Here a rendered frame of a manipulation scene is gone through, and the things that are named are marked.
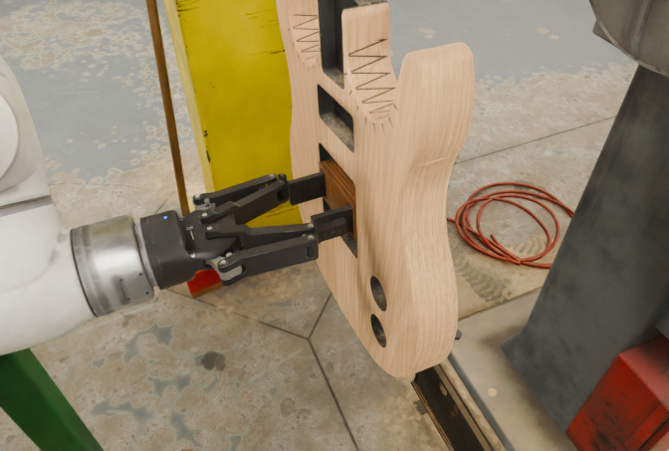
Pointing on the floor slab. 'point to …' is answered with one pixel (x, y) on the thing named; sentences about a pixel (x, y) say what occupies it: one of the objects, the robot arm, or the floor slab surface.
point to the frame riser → (449, 411)
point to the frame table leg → (41, 405)
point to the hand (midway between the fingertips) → (334, 200)
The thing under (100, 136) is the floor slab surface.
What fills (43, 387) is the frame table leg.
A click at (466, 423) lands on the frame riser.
